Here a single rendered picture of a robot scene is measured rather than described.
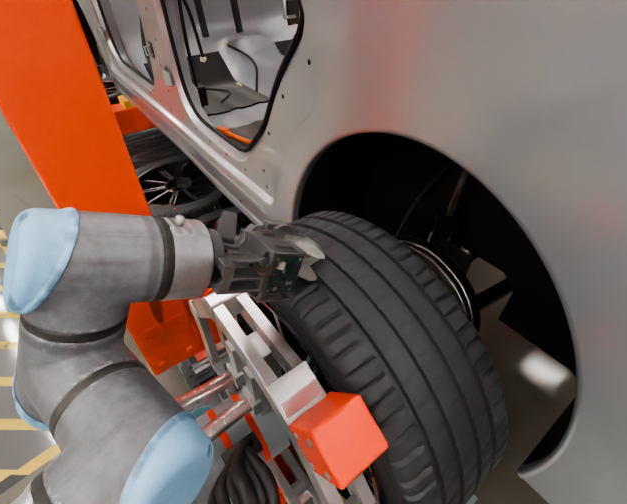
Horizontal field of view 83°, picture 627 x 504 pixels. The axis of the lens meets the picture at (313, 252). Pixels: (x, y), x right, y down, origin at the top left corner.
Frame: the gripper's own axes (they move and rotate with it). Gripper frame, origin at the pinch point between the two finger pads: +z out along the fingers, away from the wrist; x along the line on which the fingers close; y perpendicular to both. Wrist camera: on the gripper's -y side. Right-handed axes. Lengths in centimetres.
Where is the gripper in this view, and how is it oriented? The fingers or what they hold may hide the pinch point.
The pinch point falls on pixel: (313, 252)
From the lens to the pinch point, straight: 56.5
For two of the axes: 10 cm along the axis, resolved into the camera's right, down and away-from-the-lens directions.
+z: 7.2, 0.1, 6.9
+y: 6.0, 4.7, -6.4
